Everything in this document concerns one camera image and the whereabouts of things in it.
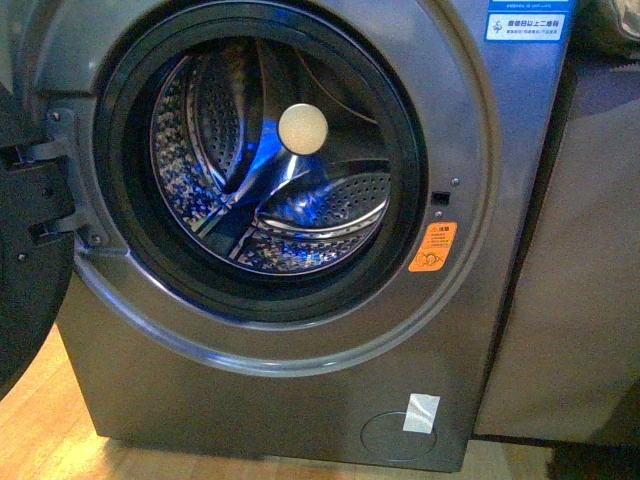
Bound grey front-load washing machine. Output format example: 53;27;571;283
7;1;576;472

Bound round washing machine door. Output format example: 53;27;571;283
1;88;76;395

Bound orange warning sticker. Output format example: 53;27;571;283
408;222;458;273

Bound silver tape strip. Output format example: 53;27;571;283
402;393;441;435

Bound blue info sticker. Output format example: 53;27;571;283
485;0;575;43

